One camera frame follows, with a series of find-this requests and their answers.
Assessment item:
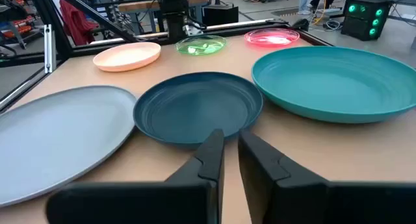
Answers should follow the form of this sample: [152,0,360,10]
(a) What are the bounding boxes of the dark blue plastic plate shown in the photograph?
[133,71,263,149]

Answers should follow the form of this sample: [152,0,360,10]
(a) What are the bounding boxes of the pink transparent plastic plate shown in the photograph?
[244,28,300,48]

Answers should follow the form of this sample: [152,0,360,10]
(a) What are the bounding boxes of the red cloth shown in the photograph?
[59,0,100,46]

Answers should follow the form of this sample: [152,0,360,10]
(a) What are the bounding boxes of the black computer tower with lights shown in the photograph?
[340,0,393,42]

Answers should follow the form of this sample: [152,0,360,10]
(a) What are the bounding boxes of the yellow cable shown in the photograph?
[312,0,328,25]

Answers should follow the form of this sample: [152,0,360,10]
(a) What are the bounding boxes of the white cable bundle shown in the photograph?
[324,19,343,32]

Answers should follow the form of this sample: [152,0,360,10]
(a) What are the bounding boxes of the silver metal bracket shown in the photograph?
[44,23,53,74]

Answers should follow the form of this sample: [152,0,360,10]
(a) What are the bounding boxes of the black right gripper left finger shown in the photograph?
[45,129,225,224]

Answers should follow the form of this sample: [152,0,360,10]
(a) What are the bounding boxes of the black corner object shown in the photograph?
[292,18,310,32]

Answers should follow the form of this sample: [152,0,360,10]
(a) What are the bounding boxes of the shelf with orange items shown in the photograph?
[0,0,36,49]

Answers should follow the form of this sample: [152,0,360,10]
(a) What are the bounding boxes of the wooden top workbench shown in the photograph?
[117,0,211,35]

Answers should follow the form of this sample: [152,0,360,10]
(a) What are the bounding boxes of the peach plastic plate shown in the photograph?
[92,42,162,73]

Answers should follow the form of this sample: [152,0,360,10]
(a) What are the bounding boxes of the large grey plastic plate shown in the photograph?
[0,85,137,208]

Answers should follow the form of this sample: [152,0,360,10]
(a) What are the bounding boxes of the black table frame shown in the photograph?
[0,0,332,113]

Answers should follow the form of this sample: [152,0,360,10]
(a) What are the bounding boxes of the green transparent plastic plate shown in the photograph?
[175,34,228,56]

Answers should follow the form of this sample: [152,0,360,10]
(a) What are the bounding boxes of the silver aluminium rail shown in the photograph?
[89,18,276,45]

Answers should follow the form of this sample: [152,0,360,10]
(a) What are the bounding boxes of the black box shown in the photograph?
[201,3,240,27]

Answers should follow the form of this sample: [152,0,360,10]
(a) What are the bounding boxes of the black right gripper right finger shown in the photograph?
[238,129,416,224]

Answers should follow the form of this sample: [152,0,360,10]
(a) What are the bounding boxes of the large teal plastic plate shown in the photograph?
[251,45,416,124]

